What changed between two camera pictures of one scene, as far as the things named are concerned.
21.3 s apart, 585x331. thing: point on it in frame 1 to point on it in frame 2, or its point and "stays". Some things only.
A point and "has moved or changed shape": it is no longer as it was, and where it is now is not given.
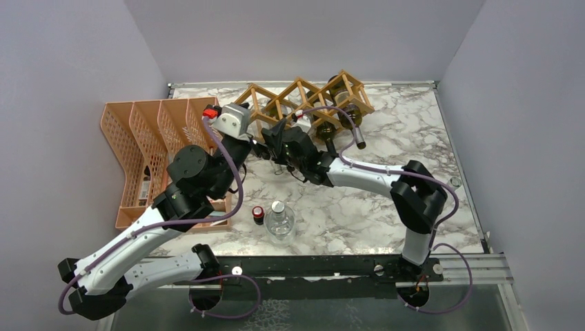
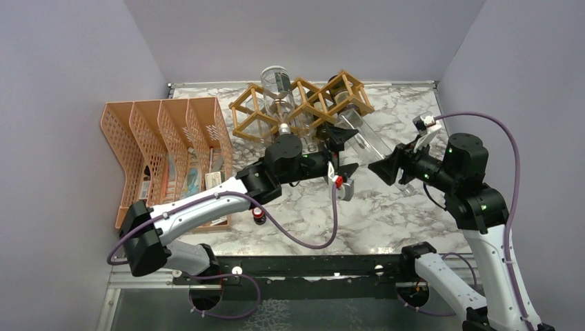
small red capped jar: x=258 y=214 stays
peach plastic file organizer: x=146 y=133 stays
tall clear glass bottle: x=285 y=110 has moved or changed shape
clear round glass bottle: x=279 y=169 has moved or changed shape
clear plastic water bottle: x=279 y=224 to x=278 y=93
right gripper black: x=281 y=160 to x=403 y=157
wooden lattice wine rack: x=345 y=97 stays
